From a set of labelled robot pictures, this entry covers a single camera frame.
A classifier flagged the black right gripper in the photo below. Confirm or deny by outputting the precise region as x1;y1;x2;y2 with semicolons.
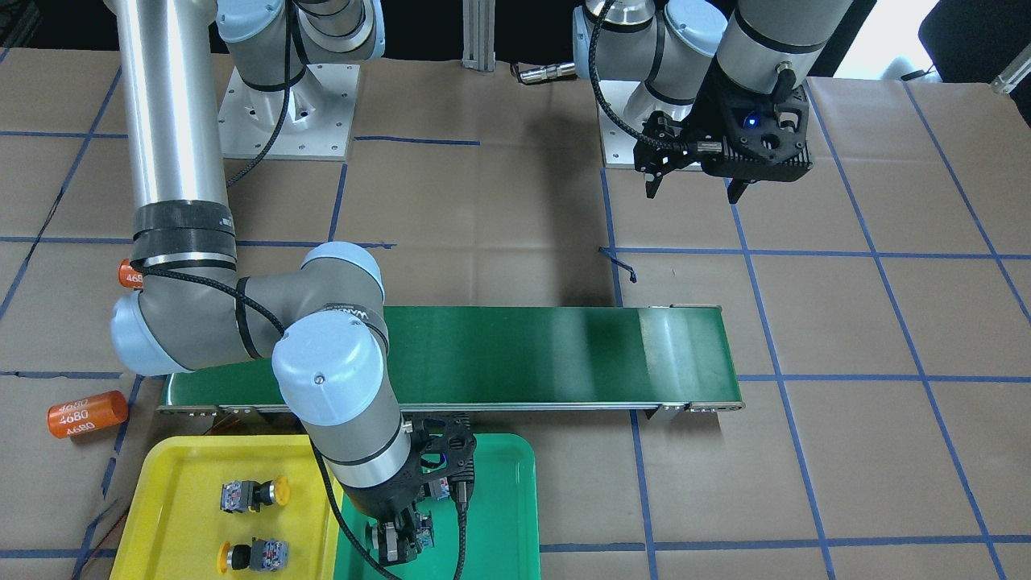
342;412;476;522

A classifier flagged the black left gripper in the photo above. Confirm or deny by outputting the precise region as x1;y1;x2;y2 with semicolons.
634;68;813;205

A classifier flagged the orange cylinder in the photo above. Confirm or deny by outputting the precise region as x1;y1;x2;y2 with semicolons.
47;391;129;438
118;259;144;289

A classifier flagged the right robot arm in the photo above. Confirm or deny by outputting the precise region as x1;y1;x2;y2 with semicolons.
108;1;476;569

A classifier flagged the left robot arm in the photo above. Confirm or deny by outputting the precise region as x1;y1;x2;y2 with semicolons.
572;1;850;203

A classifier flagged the green conveyor belt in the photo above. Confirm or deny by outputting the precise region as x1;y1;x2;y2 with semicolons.
157;304;745;417

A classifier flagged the yellow plastic tray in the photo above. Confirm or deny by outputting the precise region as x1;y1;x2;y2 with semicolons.
111;434;339;579

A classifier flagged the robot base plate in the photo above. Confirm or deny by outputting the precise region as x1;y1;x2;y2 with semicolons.
598;80;694;170
217;64;361;161

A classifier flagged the yellow push button switch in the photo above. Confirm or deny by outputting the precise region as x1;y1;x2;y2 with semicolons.
217;537;290;575

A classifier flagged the yellow mushroom button switch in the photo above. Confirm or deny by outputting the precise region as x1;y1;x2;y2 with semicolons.
218;476;292;513

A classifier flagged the aluminium frame post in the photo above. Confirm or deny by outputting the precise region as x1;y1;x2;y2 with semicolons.
461;0;496;74

